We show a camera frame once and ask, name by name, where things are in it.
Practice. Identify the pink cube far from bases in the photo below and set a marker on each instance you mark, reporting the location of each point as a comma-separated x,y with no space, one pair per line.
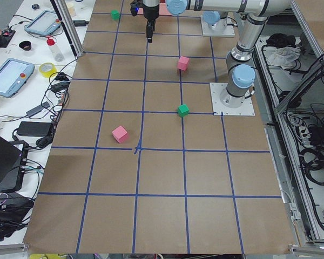
120,134

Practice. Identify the white crumpled cloth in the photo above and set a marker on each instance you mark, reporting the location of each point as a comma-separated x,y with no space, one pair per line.
284,57

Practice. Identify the aluminium frame post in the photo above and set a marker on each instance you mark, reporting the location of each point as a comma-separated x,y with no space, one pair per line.
64,17

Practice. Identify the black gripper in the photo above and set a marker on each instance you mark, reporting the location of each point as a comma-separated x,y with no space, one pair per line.
150,12

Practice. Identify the teach pendant tablet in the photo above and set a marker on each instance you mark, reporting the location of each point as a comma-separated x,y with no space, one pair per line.
14,74
45,24

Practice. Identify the pink cube near robot bases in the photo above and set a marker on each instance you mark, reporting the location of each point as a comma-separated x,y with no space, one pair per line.
183,63

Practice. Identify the upper teach pendant tablet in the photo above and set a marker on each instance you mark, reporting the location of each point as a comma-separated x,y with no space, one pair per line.
45,24

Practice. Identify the green cube beside pink bin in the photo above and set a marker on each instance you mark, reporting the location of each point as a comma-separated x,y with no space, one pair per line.
115,15

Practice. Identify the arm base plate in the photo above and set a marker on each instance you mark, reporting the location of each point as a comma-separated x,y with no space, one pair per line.
222,28
225,104

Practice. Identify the red cap squeeze bottle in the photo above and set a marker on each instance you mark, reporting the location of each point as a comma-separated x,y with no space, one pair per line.
56,52

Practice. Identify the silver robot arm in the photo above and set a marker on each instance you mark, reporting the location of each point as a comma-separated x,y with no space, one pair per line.
241,75
213,17

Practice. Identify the black laptop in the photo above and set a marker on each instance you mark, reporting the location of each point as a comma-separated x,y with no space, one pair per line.
13,155

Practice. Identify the green cube near arm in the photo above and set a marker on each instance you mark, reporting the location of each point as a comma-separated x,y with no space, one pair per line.
183,110

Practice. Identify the black small bowl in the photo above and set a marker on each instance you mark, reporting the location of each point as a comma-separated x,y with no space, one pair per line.
25,45

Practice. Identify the pink plastic bin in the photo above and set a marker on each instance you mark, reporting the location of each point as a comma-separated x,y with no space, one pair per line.
163,11

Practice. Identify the yellow tape roll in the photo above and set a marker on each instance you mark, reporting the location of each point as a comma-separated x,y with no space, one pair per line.
48,70

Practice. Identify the lower teach pendant tablet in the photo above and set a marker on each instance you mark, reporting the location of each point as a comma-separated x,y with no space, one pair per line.
14,74

